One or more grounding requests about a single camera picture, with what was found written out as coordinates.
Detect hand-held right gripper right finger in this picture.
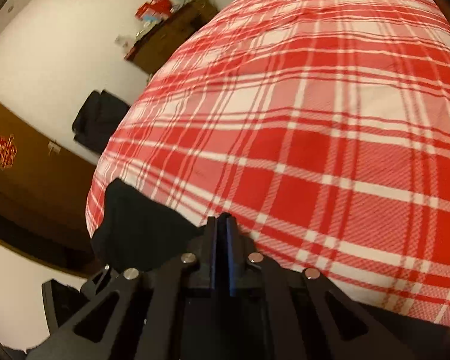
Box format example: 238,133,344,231
218,212,417,360

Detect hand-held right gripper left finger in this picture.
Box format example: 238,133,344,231
26,215,220,360

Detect black pants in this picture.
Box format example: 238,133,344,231
91,178,211,274

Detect red plaid blanket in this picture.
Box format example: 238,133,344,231
85,0,450,325

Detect black bag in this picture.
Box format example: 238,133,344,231
72,90,131,154

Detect brown wooden door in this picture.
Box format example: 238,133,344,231
0,97,98,268

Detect brown wooden dresser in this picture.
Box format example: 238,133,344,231
124,0,218,75

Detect red knot ornament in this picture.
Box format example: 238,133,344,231
0,134,19,170

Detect red gift bags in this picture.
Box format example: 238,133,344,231
135,0,173,22

